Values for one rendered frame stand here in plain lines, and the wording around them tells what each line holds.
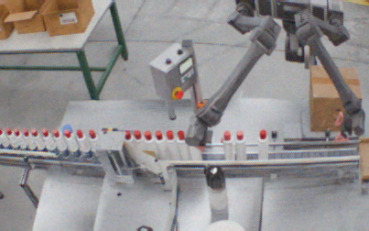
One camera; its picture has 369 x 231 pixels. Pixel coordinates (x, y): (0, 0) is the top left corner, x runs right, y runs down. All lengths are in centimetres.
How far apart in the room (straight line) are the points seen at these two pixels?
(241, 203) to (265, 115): 61
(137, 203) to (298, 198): 79
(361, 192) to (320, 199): 25
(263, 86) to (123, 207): 203
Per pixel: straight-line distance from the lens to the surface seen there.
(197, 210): 229
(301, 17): 197
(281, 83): 405
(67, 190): 259
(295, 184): 240
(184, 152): 238
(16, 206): 379
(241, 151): 234
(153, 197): 237
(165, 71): 204
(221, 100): 189
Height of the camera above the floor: 281
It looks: 46 degrees down
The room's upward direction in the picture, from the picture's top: 12 degrees counter-clockwise
